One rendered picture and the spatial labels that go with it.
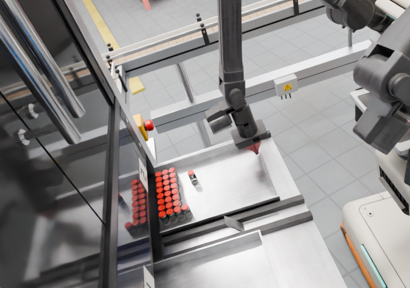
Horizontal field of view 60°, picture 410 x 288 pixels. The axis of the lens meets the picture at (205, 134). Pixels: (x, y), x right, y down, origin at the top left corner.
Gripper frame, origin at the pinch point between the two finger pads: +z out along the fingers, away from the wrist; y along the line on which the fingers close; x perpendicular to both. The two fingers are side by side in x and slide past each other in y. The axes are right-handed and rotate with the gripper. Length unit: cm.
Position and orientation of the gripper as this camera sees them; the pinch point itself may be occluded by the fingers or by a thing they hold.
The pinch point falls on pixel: (255, 151)
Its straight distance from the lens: 112.7
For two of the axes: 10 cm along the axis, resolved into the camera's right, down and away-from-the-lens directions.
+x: 1.6, 6.2, -7.7
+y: -9.2, 3.7, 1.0
